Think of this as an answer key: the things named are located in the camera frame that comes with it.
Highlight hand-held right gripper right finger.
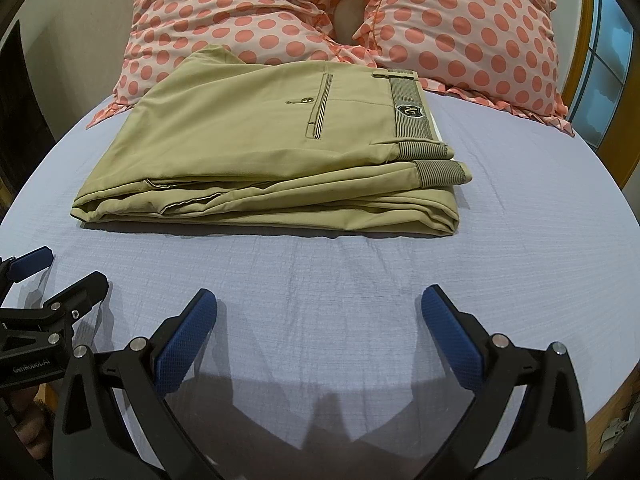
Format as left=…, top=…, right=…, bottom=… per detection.
left=421, top=284, right=587, bottom=480

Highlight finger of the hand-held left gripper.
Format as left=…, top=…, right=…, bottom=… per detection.
left=0, top=271, right=110, bottom=335
left=0, top=245, right=55, bottom=286

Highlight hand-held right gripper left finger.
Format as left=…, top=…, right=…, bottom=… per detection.
left=51, top=288, right=227, bottom=480

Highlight khaki pants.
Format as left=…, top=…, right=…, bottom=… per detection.
left=71, top=44, right=474, bottom=237

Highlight person's left hand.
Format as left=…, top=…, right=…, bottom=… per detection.
left=9, top=384, right=55, bottom=457

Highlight dark wooden furniture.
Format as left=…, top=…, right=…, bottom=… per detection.
left=0, top=19, right=57, bottom=206

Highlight light blue bed sheet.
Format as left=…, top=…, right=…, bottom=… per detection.
left=0, top=77, right=640, bottom=480

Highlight pink polka dot pillow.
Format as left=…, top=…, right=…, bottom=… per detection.
left=85, top=0, right=382, bottom=131
left=352, top=0, right=577, bottom=137

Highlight wooden framed window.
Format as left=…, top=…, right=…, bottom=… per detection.
left=562, top=0, right=637, bottom=163

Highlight wooden bed frame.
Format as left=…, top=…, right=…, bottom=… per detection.
left=582, top=382, right=640, bottom=466

